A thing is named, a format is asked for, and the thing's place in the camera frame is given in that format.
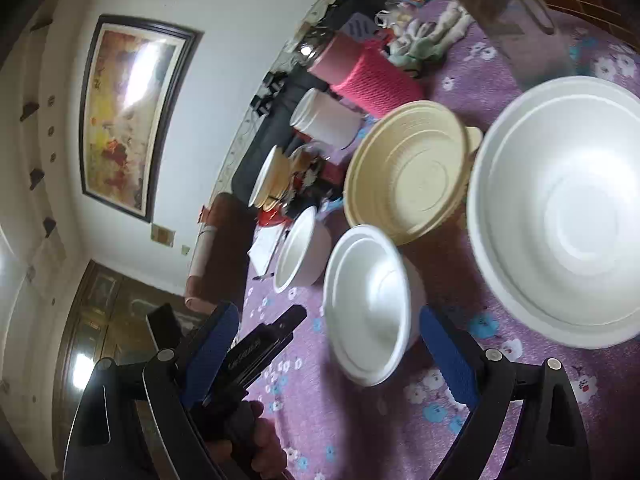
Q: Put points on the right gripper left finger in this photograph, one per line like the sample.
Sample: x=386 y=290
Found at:
x=130 y=413

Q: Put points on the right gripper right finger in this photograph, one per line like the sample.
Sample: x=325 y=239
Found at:
x=549 y=440

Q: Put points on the white foam bowl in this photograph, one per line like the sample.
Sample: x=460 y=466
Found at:
x=304 y=253
x=553 y=211
x=372 y=297

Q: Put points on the beige plastic bowl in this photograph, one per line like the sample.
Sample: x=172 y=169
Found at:
x=410 y=172

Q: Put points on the stack of beige bowls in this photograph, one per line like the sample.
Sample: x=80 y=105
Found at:
x=272 y=181

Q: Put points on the person left hand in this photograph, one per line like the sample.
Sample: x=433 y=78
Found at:
x=251 y=448

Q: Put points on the brown armchair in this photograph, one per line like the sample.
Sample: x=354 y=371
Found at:
x=220 y=261

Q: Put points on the wooden double door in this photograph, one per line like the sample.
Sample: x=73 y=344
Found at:
x=107 y=318

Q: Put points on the purple floral tablecloth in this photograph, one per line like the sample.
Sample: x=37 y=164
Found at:
x=331 y=428

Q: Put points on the white paper sheet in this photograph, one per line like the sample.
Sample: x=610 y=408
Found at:
x=265 y=244

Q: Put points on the black jar with cork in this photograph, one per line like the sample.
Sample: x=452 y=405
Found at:
x=313 y=174

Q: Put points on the white plastic jar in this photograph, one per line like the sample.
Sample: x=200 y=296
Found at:
x=325 y=119

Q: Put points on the framed horse painting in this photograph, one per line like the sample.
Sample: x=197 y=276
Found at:
x=132 y=77

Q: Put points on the pink knit sleeve bottle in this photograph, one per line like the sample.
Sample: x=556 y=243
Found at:
x=356 y=71

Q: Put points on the white glove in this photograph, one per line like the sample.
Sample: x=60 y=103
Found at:
x=416 y=42

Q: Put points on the black leather sofa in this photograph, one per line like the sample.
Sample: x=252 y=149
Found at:
x=267 y=122

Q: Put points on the small wall plaque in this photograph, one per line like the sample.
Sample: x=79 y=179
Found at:
x=162 y=235

